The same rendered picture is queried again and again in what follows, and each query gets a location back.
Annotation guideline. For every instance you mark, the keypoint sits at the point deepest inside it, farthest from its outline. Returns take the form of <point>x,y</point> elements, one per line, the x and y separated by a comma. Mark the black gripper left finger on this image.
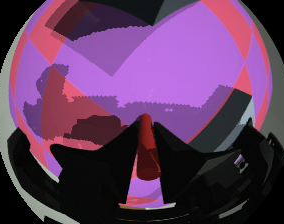
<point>111,164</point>

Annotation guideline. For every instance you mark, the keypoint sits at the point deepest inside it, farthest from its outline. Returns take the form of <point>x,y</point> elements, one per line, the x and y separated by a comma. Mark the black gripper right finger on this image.
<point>182,165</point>

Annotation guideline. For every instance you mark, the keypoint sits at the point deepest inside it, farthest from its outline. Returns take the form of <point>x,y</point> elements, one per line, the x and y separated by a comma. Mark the red peg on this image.
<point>148,167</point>

